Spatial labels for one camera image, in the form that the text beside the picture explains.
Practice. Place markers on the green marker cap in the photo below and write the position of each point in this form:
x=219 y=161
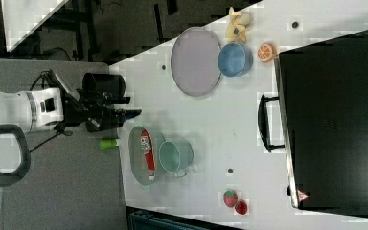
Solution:
x=105 y=144

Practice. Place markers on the large black cylinder post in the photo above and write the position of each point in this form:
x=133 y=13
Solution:
x=114 y=84

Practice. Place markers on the red ketchup bottle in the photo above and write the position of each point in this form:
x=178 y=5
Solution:
x=146 y=145

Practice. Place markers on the toy strawberry with leaves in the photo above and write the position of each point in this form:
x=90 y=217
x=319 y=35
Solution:
x=230 y=198

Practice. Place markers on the toy orange slice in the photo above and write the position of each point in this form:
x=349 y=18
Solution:
x=266 y=52

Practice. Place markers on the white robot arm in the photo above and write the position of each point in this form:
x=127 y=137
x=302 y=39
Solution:
x=50 y=109

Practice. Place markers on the grey round plate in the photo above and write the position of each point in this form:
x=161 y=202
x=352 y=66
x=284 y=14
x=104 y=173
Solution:
x=194 y=62

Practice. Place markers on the blue bowl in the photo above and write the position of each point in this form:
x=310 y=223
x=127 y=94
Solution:
x=234 y=60

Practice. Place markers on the green metal mug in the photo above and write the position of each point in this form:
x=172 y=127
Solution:
x=176 y=156

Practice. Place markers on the red toy strawberry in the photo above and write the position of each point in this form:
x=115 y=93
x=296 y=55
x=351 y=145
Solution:
x=241 y=207

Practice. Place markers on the black toaster oven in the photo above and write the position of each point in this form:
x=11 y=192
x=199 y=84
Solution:
x=323 y=99

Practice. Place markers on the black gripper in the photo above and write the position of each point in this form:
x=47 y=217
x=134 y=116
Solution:
x=94 y=110

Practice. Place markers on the toy peeled banana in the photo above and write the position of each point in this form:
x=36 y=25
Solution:
x=237 y=24

